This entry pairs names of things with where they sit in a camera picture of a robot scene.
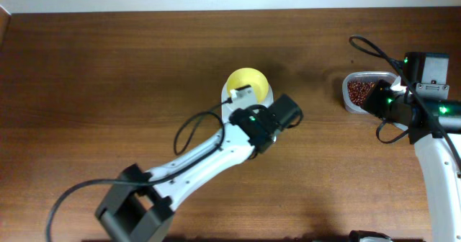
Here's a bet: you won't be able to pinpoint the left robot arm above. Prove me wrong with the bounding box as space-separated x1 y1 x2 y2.
95 94 303 242

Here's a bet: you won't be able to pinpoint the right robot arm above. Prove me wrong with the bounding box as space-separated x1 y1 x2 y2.
362 52 460 241

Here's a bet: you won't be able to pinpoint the white digital kitchen scale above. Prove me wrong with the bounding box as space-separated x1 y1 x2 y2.
221 84 274 122

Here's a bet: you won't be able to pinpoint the yellow plastic bowl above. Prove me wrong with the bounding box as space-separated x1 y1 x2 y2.
225 68 269 103

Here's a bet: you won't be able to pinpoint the clear plastic container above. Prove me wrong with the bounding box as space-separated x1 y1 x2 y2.
342 71 398 114

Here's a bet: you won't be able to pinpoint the red beans in container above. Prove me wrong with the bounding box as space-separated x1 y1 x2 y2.
347 81 375 107

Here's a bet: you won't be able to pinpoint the left black cable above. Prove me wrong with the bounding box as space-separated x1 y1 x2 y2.
45 97 235 242

